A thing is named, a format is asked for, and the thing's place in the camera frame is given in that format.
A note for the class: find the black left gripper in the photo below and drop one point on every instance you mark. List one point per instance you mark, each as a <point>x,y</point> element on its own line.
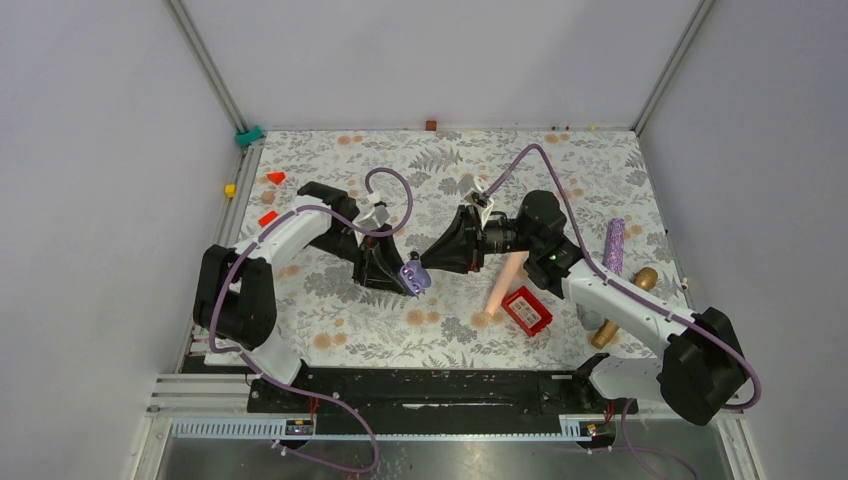
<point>378,264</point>

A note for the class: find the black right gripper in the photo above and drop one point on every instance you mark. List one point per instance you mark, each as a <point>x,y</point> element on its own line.
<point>462,247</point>

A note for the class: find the lavender earbud charging case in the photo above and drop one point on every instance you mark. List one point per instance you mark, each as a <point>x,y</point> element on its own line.
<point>415,277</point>

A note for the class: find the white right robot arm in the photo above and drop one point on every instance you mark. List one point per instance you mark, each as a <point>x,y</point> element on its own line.
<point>699,363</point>

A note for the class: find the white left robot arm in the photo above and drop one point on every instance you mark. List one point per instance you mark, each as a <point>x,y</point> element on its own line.
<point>235,298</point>

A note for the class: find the pink cylindrical tube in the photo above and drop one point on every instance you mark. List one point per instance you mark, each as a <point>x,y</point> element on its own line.
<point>512,266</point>

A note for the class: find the red plastic bin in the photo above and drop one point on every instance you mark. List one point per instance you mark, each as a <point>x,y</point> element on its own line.
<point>527,311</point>

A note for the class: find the floral patterned mat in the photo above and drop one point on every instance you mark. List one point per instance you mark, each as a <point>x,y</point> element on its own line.
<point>330,321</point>

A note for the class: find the red block near gripper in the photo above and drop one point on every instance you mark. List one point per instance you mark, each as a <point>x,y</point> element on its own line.
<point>267,218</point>

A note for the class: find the red wedge block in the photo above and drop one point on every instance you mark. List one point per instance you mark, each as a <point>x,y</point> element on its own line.
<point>276,178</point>

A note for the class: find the grey microphone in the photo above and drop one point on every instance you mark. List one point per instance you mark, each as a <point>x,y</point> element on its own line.
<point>589,319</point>

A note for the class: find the purple glitter microphone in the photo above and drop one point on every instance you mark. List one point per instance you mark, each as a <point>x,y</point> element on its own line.
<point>613,255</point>

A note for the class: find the teal curved block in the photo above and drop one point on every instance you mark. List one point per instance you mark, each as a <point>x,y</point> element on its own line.
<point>245,139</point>

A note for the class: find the gold microphone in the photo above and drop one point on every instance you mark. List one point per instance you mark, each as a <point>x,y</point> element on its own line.
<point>621,311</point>

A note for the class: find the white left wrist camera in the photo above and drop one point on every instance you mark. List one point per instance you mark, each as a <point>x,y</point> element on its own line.
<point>372,217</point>

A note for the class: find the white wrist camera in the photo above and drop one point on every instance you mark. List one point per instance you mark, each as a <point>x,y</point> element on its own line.
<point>472,192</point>
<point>372,217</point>

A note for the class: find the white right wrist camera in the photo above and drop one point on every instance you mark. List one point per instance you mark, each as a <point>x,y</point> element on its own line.
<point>472,192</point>

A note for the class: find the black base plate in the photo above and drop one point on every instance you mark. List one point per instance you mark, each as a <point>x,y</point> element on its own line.
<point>435,402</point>

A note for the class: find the aluminium frame rail left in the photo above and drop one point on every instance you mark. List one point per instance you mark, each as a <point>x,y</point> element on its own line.
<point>229,155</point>

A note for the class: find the aluminium frame rail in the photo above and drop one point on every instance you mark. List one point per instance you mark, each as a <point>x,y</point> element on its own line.
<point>679,52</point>
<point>229,155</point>

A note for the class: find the aluminium frame rail right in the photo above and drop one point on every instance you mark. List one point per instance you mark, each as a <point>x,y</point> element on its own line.
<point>679,52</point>

